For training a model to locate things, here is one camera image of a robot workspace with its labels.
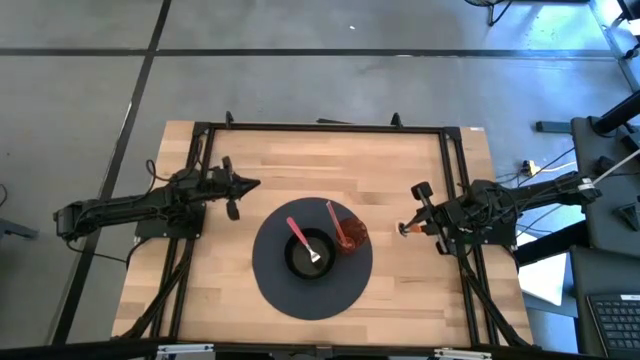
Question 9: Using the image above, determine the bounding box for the grey chair leg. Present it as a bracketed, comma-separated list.
[0, 217, 39, 241]

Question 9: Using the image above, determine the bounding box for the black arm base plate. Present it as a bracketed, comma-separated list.
[134, 201, 208, 241]
[444, 219, 519, 252]

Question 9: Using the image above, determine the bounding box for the round dark woven placemat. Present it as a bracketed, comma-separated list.
[251, 196, 375, 322]

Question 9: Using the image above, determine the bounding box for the dark computer desk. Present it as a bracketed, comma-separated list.
[569, 244, 640, 360]

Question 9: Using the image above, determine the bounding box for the computer keyboard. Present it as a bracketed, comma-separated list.
[586, 293, 640, 359]

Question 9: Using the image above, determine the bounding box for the black bowl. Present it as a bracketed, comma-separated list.
[283, 227, 338, 281]

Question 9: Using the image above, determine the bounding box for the dark grey side table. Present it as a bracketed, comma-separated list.
[570, 115, 640, 242]

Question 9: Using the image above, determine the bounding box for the metal fork pink handle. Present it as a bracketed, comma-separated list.
[285, 216, 323, 264]

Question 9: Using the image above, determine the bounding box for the black aluminium table frame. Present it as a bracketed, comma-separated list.
[110, 110, 537, 360]

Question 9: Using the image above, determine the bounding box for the black support tube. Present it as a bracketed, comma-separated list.
[591, 89, 640, 137]

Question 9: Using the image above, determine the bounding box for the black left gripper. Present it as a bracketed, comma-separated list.
[209, 156, 262, 222]

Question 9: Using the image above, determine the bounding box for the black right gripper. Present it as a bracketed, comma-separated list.
[399, 181, 454, 256]

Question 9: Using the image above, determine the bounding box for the red drinking straw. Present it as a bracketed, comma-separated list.
[325, 200, 352, 249]

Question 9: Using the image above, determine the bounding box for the grey metal foot bar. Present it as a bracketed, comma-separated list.
[535, 120, 573, 134]

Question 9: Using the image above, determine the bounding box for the silver frame bracket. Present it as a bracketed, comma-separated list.
[156, 343, 216, 357]
[433, 347, 494, 360]

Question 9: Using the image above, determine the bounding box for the red faceted plastic tumbler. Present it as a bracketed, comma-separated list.
[335, 216, 370, 257]

